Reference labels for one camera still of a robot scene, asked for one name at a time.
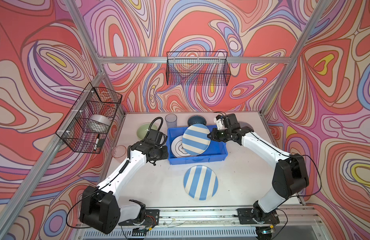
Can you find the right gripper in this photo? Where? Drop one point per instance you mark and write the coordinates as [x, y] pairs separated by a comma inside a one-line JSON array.
[[214, 136]]

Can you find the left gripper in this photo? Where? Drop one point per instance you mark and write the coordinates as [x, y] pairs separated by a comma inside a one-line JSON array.
[[165, 155]]

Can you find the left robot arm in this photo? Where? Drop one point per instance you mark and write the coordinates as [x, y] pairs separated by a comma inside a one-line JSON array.
[[100, 208]]

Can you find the white plate green motif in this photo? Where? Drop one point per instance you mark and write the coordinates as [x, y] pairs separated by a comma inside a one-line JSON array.
[[178, 149]]

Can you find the black wire basket left wall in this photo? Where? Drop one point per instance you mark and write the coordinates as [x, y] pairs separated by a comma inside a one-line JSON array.
[[74, 132]]

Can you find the light green bowl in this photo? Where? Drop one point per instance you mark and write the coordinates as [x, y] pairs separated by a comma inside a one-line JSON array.
[[142, 130]]

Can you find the black marker pen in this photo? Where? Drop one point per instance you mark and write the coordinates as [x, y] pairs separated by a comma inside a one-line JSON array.
[[96, 142]]

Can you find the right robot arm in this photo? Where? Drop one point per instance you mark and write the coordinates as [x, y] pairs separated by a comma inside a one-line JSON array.
[[290, 174]]

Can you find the clear grey plastic cup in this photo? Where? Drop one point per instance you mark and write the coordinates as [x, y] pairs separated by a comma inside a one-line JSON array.
[[171, 120]]

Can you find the black wire basket wall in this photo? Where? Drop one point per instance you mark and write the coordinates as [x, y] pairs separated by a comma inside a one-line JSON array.
[[198, 68], [74, 132]]

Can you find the blue plastic bin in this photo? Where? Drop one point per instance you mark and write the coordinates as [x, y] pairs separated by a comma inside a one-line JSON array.
[[216, 151]]

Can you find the dark teal bowl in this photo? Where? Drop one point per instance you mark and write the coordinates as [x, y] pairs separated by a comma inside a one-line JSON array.
[[196, 119]]

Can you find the white tape roll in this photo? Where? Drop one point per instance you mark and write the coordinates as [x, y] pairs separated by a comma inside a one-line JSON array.
[[99, 124]]

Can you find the clear pink plastic cup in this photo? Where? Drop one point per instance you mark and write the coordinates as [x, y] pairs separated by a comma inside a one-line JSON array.
[[119, 151]]

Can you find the blue white striped plate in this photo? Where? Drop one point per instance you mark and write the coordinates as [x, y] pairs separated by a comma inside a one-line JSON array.
[[195, 141]]

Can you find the black wire basket back wall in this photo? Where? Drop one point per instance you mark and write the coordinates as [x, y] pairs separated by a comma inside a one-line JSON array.
[[198, 68]]

